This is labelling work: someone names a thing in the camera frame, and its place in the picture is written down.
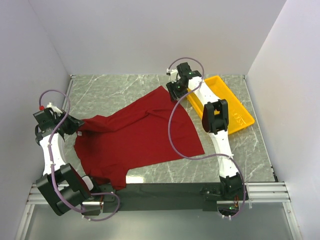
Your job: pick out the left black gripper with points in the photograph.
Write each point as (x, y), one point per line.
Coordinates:
(74, 124)

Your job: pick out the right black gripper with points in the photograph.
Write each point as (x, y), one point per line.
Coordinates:
(170, 87)

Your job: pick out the red t shirt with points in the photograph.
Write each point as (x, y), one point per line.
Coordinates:
(133, 137)

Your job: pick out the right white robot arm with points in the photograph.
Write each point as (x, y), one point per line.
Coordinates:
(229, 173)

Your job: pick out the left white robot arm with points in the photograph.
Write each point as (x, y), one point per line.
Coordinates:
(52, 126)

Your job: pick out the yellow plastic tray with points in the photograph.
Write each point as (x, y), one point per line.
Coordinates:
(217, 106)

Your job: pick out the black base crossbar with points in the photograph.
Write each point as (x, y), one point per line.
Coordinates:
(173, 196)

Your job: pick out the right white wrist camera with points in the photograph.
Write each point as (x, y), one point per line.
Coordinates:
(173, 74)

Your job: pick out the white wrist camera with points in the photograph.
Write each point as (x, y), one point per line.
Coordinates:
(173, 74)
(52, 106)

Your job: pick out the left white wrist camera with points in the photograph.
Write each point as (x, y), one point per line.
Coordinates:
(52, 106)

